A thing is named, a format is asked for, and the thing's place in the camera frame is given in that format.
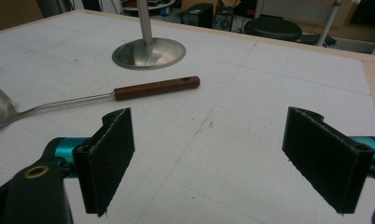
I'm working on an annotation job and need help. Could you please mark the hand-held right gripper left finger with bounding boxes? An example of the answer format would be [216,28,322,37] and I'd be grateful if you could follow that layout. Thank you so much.
[72,107,136,217]

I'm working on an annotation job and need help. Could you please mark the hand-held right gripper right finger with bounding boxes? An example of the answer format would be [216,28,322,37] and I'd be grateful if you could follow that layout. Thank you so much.
[281,106,375,215]

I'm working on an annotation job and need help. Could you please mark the metal ladle with wooden handle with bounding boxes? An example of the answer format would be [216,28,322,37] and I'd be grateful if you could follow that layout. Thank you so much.
[0,76,201,129]

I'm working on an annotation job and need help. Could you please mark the metal stand with round base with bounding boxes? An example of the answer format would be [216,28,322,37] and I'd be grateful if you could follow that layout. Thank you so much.
[111,0,188,71]

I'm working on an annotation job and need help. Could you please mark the white metal stand leg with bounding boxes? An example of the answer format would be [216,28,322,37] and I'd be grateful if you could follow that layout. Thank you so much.
[315,0,343,48]

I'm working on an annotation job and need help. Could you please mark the black round stool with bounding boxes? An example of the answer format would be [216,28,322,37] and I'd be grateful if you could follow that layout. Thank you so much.
[243,16,303,43]

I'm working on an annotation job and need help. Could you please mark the black computer tower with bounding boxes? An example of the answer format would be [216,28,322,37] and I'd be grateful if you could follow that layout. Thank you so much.
[180,3,215,30]

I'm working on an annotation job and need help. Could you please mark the black speaker box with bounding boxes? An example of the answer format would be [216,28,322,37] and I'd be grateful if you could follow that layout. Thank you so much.
[214,6,234,32]

